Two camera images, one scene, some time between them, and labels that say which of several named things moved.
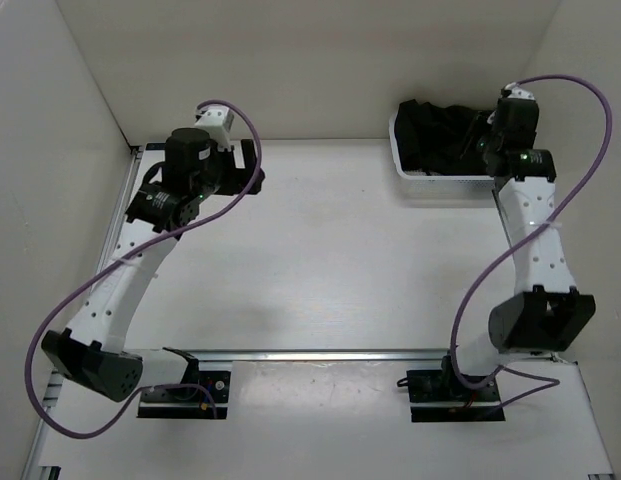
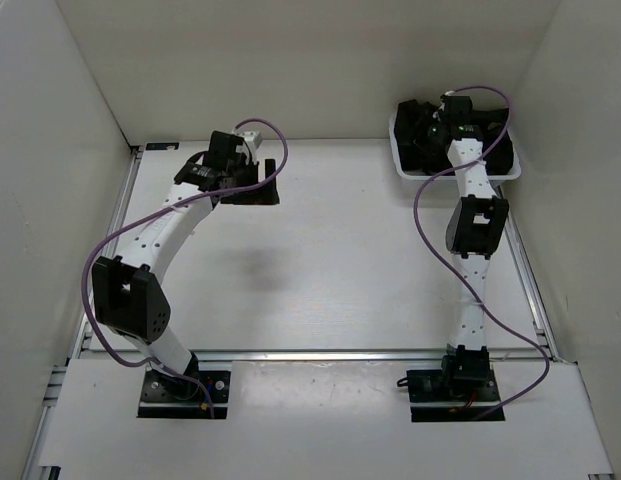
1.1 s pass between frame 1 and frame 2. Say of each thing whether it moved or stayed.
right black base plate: stayed
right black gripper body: moved
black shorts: stayed
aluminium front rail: stayed
